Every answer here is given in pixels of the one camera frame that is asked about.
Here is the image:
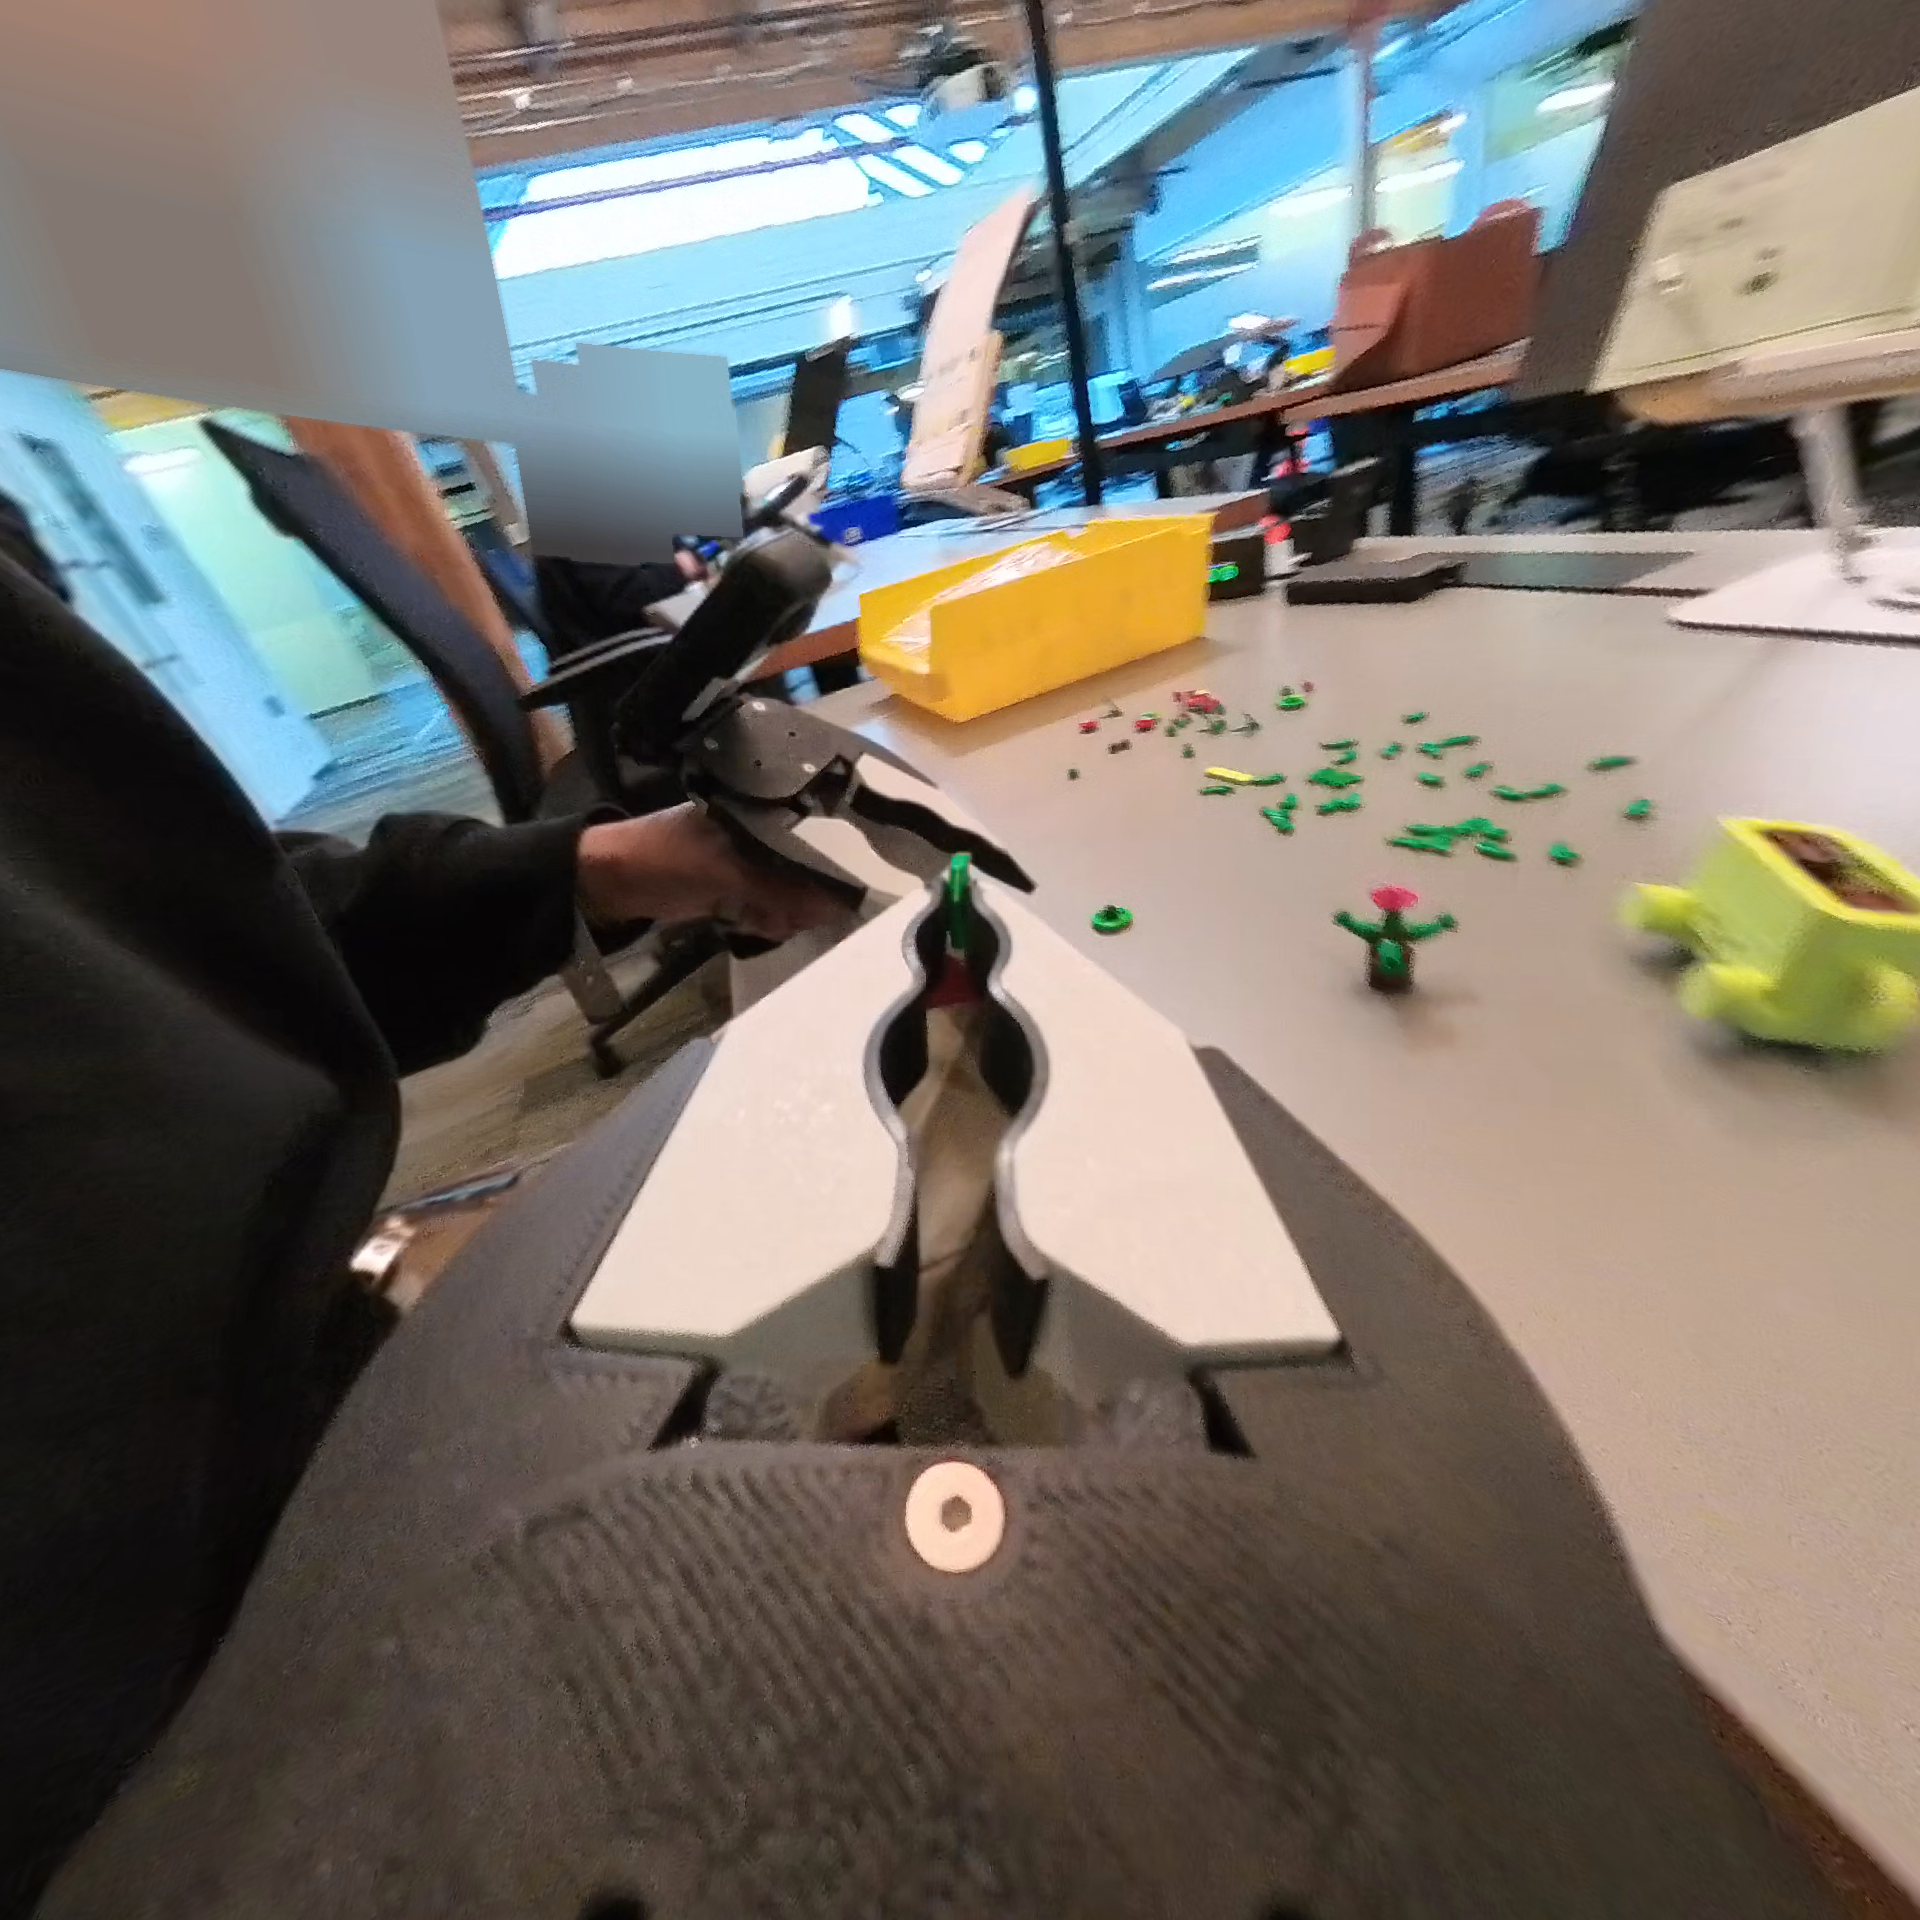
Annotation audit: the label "person's left forearm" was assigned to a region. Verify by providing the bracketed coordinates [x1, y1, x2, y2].
[278, 812, 595, 1075]

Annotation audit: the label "brown pot flower assembly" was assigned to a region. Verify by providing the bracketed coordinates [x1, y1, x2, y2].
[1334, 883, 1460, 999]

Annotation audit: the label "white printed sign board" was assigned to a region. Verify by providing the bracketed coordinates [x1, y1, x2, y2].
[897, 193, 1044, 494]

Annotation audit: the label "building instruction booklet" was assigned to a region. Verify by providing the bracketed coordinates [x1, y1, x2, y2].
[1592, 87, 1920, 395]

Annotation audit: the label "black divider panel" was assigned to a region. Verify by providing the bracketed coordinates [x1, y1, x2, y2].
[1514, 0, 1920, 405]

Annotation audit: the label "scattered green leaf pieces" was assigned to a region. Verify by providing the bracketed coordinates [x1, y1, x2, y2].
[1202, 721, 1659, 875]

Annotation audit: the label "person's black jacket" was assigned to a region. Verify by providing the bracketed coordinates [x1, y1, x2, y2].
[0, 497, 404, 1916]

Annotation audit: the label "black office chair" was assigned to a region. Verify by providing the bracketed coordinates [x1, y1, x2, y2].
[199, 420, 678, 828]

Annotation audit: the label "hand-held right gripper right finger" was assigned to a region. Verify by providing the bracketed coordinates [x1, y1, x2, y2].
[963, 885, 1344, 1430]

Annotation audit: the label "person's left hand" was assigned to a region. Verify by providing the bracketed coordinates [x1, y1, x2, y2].
[576, 805, 871, 947]

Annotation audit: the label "yellow storage bin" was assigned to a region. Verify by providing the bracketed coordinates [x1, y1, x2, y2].
[854, 513, 1218, 726]

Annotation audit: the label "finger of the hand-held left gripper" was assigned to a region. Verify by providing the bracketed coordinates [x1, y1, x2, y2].
[845, 785, 1042, 900]
[791, 808, 944, 907]

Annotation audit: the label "lime green planter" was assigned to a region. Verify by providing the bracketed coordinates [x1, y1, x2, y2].
[1618, 814, 1920, 1055]

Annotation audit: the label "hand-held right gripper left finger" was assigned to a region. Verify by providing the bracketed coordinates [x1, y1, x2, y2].
[569, 891, 944, 1408]

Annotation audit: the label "long wooden desk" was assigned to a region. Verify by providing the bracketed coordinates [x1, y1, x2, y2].
[989, 342, 1535, 532]

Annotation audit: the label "black pole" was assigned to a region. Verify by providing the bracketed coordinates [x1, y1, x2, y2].
[1023, 0, 1109, 510]

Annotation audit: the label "cluster of small flower parts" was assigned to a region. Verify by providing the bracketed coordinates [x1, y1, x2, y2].
[1067, 683, 1318, 785]

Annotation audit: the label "black electronic box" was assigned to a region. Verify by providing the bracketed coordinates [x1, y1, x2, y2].
[1287, 553, 1469, 606]

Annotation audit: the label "brown cardboard box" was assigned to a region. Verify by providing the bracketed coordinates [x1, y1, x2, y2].
[1334, 199, 1545, 385]

